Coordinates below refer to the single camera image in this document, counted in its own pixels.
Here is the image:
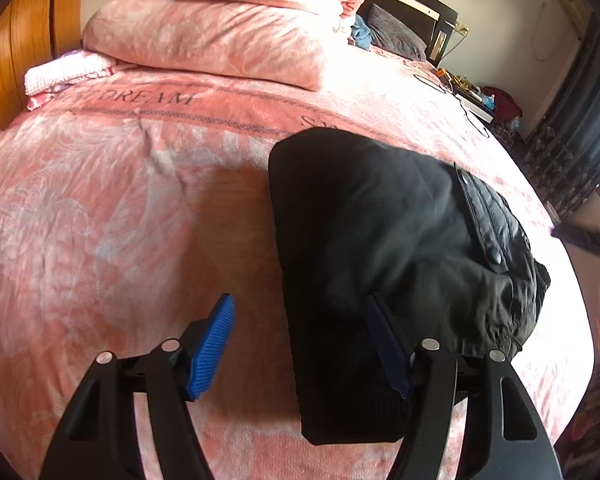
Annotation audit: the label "blue cloth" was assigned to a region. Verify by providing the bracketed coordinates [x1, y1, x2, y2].
[351, 14, 377, 52]

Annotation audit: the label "pink checkered cloth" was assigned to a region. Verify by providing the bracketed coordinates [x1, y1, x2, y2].
[24, 50, 120, 110]

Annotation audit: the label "folded pink quilt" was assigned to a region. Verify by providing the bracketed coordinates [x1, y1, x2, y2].
[81, 0, 368, 93]

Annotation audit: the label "black cable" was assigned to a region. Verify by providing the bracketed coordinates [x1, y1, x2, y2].
[412, 74, 492, 139]

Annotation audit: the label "pink patterned bed blanket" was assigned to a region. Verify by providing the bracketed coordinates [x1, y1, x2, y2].
[0, 44, 597, 480]

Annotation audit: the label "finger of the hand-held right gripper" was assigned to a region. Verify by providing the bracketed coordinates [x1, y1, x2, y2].
[550, 224, 600, 267]

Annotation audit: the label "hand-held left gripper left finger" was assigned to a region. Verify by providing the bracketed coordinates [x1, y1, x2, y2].
[37, 292, 238, 480]

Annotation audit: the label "black pants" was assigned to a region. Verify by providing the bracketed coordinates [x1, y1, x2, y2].
[269, 127, 552, 446]

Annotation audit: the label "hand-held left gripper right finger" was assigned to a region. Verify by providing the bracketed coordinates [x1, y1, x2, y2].
[364, 292, 567, 480]

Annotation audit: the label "dark red bag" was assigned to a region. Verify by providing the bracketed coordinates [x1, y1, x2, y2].
[482, 86, 525, 126]

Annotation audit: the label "cluttered nightstand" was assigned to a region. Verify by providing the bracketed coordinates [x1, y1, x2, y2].
[437, 66, 496, 123]

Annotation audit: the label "wooden wardrobe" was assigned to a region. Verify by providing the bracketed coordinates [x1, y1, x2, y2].
[0, 0, 88, 150]

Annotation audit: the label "grey pillow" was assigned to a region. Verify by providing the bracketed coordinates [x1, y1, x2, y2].
[365, 4, 429, 62]

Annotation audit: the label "dark blue curtain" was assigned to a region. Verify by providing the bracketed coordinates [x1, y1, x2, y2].
[522, 15, 600, 221]

